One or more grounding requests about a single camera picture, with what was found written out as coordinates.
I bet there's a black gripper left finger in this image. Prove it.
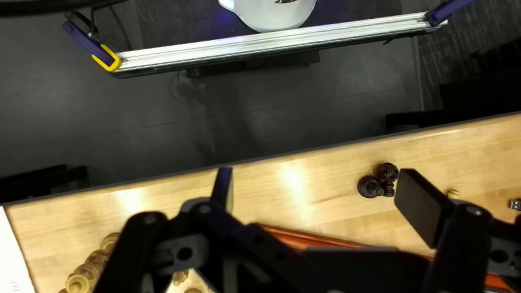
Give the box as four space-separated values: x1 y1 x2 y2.
211 168 233 212

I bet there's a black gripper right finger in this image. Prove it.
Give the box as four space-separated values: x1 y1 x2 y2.
395 170 455 248

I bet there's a dark chess pieces pair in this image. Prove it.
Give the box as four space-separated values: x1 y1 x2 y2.
357 163 399 199

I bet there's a wooden framed chess board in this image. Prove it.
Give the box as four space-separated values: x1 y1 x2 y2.
263 225 517 293

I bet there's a light chess pieces cluster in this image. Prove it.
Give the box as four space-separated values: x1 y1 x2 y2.
59 233 209 293

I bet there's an aluminium rail with clamps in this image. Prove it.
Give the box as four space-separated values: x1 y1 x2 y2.
64 0 474 74

